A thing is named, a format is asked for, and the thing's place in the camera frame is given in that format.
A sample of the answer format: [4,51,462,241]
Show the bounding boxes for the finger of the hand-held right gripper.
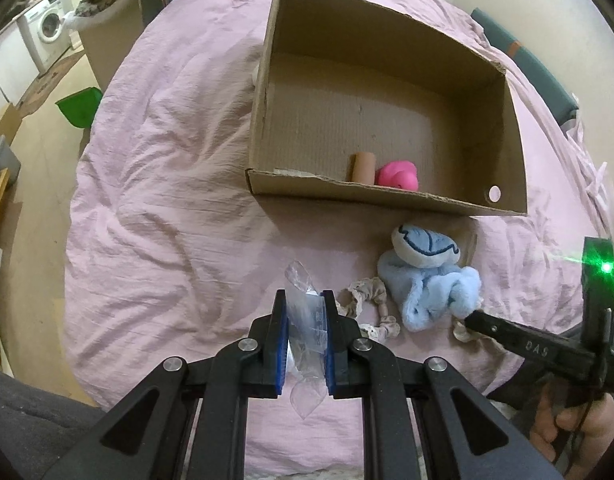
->
[462,308,520,348]

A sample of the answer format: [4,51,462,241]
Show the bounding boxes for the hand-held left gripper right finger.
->
[321,289,563,480]

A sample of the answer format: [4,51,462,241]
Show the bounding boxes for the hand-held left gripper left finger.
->
[46,289,290,480]

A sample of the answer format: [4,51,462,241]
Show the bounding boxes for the clear plastic wrapper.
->
[284,260,329,421]

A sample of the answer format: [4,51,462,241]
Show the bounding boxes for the light blue plush toy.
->
[376,223,483,333]

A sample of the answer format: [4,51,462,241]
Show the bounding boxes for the brown cardboard box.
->
[245,0,529,218]

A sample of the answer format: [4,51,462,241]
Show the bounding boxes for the pink soft toy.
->
[377,160,420,191]

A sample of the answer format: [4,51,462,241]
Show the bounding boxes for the person's right hand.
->
[530,384,614,472]

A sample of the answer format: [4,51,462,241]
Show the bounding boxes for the beige lace scrunchie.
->
[335,277,402,339]

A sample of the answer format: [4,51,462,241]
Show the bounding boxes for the pink bed sheet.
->
[63,0,613,478]

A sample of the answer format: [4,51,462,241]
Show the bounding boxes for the brown cardboard tube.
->
[351,152,378,184]

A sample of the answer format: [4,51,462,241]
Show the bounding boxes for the teal headboard cushion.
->
[470,7,580,126]

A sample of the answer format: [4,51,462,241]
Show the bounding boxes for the dark grey trousers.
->
[0,366,108,480]

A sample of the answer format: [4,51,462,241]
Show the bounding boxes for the green plastic dustpan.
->
[55,86,103,129]

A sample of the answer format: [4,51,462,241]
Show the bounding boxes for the grey plastic container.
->
[0,135,22,181]

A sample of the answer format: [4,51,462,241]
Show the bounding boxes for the grey laundry basket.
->
[73,0,146,92]

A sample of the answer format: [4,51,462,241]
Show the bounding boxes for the white washing machine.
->
[18,0,74,72]

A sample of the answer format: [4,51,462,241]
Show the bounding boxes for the white cabinet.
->
[0,22,42,106]

